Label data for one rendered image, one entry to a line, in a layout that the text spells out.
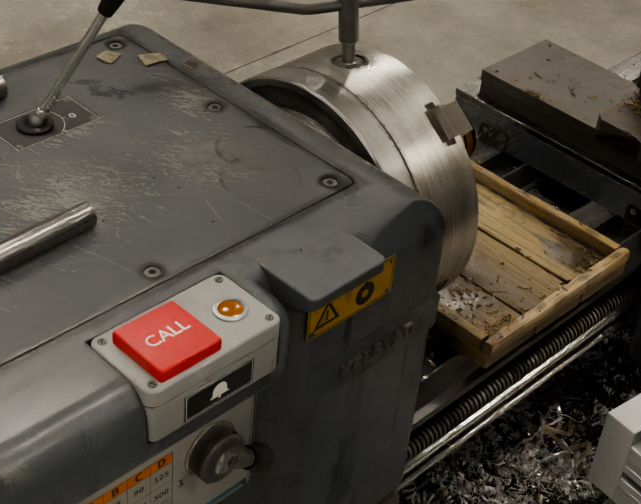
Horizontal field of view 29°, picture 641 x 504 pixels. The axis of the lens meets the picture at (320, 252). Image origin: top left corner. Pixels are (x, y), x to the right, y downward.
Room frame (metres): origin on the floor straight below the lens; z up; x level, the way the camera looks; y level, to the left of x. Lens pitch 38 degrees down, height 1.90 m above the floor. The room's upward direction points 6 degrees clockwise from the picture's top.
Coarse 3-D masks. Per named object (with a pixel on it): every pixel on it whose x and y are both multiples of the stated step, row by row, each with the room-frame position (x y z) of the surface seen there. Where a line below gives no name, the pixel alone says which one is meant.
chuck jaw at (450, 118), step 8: (448, 104) 1.20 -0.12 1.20; (456, 104) 1.20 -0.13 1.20; (424, 112) 1.16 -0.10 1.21; (432, 112) 1.16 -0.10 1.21; (440, 112) 1.17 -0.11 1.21; (448, 112) 1.19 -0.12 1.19; (456, 112) 1.20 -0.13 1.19; (432, 120) 1.15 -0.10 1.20; (440, 120) 1.16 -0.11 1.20; (448, 120) 1.18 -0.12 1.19; (456, 120) 1.19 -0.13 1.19; (464, 120) 1.19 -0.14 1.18; (440, 128) 1.15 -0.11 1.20; (448, 128) 1.16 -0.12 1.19; (456, 128) 1.18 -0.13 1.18; (464, 128) 1.18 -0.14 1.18; (472, 128) 1.19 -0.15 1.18; (440, 136) 1.14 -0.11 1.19; (448, 136) 1.15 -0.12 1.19; (456, 136) 1.17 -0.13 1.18; (448, 144) 1.14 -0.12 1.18
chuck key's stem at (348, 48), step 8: (344, 0) 1.20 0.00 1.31; (352, 0) 1.20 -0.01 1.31; (344, 8) 1.20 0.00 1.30; (352, 8) 1.20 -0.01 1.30; (344, 16) 1.20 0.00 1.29; (352, 16) 1.20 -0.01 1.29; (344, 24) 1.20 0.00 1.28; (352, 24) 1.20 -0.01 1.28; (344, 32) 1.20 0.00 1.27; (352, 32) 1.20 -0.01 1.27; (344, 40) 1.20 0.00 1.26; (352, 40) 1.20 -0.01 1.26; (344, 48) 1.20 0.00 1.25; (352, 48) 1.20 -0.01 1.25; (344, 56) 1.20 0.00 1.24; (352, 56) 1.20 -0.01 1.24
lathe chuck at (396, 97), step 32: (288, 64) 1.21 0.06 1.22; (320, 64) 1.19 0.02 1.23; (384, 64) 1.20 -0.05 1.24; (384, 96) 1.15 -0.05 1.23; (416, 96) 1.16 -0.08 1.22; (384, 128) 1.11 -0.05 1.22; (416, 128) 1.12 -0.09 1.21; (416, 160) 1.09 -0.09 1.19; (448, 160) 1.12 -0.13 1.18; (448, 192) 1.10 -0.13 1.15; (448, 224) 1.08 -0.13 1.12; (448, 256) 1.08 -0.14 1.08
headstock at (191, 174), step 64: (64, 64) 1.10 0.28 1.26; (128, 64) 1.11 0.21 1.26; (0, 128) 0.97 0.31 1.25; (64, 128) 0.98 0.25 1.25; (128, 128) 1.00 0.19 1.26; (192, 128) 1.01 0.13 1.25; (256, 128) 1.02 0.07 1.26; (0, 192) 0.87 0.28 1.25; (64, 192) 0.88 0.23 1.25; (128, 192) 0.89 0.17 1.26; (192, 192) 0.90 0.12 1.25; (256, 192) 0.91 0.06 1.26; (320, 192) 0.92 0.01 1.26; (384, 192) 0.93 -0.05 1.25; (64, 256) 0.79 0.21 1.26; (128, 256) 0.80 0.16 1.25; (192, 256) 0.81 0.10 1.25; (256, 256) 0.82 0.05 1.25; (384, 256) 0.88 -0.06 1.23; (0, 320) 0.71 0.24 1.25; (64, 320) 0.72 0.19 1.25; (320, 320) 0.82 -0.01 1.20; (384, 320) 0.88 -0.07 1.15; (0, 384) 0.64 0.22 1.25; (64, 384) 0.65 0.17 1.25; (128, 384) 0.66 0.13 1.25; (256, 384) 0.73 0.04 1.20; (320, 384) 0.82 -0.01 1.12; (384, 384) 0.89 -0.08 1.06; (0, 448) 0.58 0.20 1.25; (64, 448) 0.60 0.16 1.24; (128, 448) 0.63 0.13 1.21; (192, 448) 0.72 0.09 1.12; (256, 448) 0.76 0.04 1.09; (320, 448) 0.83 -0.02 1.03; (384, 448) 0.90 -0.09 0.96
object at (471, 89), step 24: (456, 96) 1.71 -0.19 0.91; (480, 96) 1.70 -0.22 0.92; (480, 120) 1.68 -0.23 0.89; (504, 120) 1.65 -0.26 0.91; (528, 120) 1.64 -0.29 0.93; (504, 144) 1.64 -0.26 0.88; (528, 144) 1.62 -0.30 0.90; (552, 144) 1.59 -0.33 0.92; (552, 168) 1.58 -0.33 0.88; (576, 168) 1.56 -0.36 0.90; (600, 168) 1.53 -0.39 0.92; (600, 192) 1.53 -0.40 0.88; (624, 192) 1.50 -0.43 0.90; (624, 216) 1.49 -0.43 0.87
